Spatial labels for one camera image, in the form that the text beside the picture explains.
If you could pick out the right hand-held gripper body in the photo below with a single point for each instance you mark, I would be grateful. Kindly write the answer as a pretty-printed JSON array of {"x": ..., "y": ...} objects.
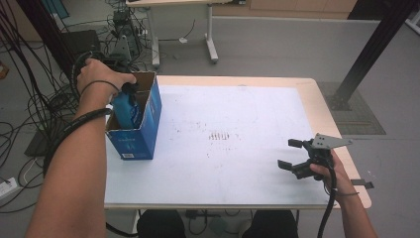
[{"x": 327, "y": 141}]

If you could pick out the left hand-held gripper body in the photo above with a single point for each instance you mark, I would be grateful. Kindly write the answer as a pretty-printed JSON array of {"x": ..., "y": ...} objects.
[{"x": 121, "y": 53}]

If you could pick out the blue bottle with white cap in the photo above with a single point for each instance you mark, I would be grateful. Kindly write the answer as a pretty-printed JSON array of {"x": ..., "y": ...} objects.
[{"x": 125, "y": 112}]

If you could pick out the blue cardboard box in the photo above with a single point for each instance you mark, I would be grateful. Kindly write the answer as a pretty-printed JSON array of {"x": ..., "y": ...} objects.
[{"x": 138, "y": 145}]

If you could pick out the person's left hand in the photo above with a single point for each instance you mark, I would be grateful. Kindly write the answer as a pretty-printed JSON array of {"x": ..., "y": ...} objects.
[{"x": 99, "y": 74}]

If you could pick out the person's right hand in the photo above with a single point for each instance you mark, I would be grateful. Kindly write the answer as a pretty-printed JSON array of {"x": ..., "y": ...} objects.
[{"x": 340, "y": 180}]

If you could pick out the black computer tower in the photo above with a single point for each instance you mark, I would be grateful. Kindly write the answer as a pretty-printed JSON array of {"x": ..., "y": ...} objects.
[{"x": 125, "y": 24}]

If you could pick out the black wrist band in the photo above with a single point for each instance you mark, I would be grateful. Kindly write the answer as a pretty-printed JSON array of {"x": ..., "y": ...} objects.
[
  {"x": 99, "y": 82},
  {"x": 348, "y": 194}
]

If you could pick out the black case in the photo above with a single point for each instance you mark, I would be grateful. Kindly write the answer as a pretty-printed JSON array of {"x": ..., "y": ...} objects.
[{"x": 82, "y": 41}]

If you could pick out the black tape strip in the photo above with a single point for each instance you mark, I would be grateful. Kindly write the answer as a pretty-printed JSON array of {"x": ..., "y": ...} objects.
[{"x": 361, "y": 182}]

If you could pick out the white plug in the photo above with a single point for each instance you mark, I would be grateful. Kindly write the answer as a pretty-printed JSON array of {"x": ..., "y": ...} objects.
[{"x": 183, "y": 40}]

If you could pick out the person's right leg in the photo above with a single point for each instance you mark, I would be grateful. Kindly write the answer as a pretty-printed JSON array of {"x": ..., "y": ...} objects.
[{"x": 267, "y": 226}]

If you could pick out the person's leg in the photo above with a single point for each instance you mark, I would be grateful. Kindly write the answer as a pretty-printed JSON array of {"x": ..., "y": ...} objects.
[
  {"x": 267, "y": 226},
  {"x": 161, "y": 224}
]

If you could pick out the white table mat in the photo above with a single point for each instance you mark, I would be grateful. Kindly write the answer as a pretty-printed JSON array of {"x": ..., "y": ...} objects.
[{"x": 231, "y": 115}]

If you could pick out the light wooden table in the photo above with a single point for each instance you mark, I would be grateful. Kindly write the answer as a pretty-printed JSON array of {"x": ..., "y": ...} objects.
[{"x": 231, "y": 81}]

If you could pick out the white desk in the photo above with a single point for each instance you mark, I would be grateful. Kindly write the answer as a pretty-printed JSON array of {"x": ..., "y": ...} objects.
[{"x": 209, "y": 33}]

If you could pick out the dark floor plate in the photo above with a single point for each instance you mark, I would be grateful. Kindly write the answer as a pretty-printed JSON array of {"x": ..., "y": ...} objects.
[{"x": 36, "y": 147}]

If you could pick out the person's left leg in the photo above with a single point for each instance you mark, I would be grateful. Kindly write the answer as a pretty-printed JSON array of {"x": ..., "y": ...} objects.
[{"x": 161, "y": 224}]

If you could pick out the white power strip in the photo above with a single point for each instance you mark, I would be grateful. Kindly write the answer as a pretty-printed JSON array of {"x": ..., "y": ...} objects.
[{"x": 6, "y": 188}]

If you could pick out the black metal post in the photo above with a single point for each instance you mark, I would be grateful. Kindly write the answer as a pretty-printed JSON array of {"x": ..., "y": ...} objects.
[
  {"x": 379, "y": 39},
  {"x": 49, "y": 33}
]

